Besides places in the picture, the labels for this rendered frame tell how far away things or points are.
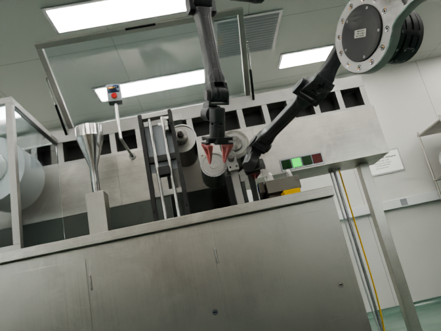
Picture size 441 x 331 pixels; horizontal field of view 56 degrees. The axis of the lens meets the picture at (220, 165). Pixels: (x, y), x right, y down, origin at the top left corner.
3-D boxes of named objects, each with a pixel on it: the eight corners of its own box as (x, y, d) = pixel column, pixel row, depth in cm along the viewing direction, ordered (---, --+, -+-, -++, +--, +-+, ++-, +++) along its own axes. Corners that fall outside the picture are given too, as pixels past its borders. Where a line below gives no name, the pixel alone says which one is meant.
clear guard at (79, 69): (41, 47, 213) (41, 46, 214) (73, 129, 243) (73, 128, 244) (238, 13, 220) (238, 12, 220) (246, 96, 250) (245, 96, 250)
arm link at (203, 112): (207, 88, 145) (229, 89, 148) (195, 88, 155) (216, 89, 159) (207, 123, 147) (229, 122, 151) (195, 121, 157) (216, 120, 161)
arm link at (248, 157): (272, 142, 183) (256, 133, 181) (268, 160, 175) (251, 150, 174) (258, 157, 191) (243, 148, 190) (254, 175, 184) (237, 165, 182)
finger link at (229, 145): (209, 162, 156) (209, 137, 154) (226, 161, 158) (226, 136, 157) (216, 165, 149) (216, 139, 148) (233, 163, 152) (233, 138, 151)
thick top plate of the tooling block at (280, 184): (268, 193, 191) (265, 180, 193) (260, 209, 230) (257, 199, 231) (301, 186, 192) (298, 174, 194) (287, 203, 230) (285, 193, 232)
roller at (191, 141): (170, 154, 201) (165, 129, 205) (175, 169, 225) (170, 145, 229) (197, 149, 202) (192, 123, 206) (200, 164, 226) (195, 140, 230)
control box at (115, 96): (107, 100, 208) (105, 83, 211) (109, 106, 214) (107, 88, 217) (121, 98, 209) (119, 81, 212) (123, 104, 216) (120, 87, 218)
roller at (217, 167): (203, 177, 197) (199, 154, 200) (205, 190, 221) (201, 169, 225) (228, 173, 198) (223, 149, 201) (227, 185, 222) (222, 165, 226)
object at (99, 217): (84, 249, 191) (71, 136, 207) (92, 251, 204) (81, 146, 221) (113, 242, 192) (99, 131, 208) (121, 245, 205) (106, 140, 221)
